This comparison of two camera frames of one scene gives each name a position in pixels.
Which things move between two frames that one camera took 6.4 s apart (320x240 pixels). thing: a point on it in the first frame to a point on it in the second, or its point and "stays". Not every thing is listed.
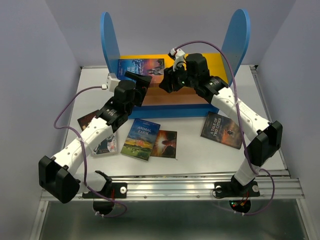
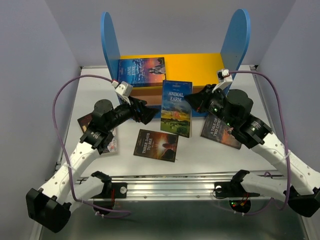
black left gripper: x=144 y=80 to x=146 y=115
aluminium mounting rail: x=278 y=186 stays
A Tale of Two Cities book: x=222 y=129 stays
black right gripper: x=169 y=79 to x=199 y=100
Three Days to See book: x=166 y=144 stays
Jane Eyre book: x=152 y=67 stays
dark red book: x=84 y=121 stays
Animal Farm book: x=140 y=139 to x=176 y=112
